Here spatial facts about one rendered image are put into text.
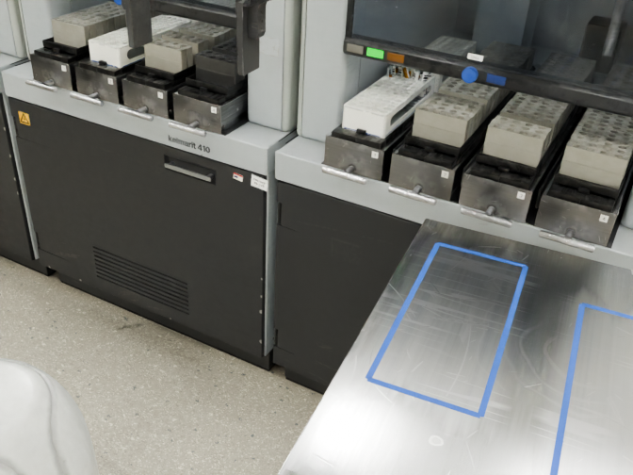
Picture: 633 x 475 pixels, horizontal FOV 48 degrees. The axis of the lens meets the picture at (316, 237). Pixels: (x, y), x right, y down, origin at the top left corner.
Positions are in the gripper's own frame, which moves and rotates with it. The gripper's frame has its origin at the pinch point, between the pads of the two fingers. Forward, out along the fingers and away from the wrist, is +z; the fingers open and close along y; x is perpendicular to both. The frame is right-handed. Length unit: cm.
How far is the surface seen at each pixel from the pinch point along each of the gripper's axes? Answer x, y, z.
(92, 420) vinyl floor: 32, -63, 120
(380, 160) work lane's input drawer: 66, -4, 42
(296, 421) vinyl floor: 59, -17, 120
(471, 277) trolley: 31, 26, 38
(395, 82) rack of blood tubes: 89, -11, 34
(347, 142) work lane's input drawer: 66, -12, 40
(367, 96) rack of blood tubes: 77, -13, 34
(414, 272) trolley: 28, 19, 38
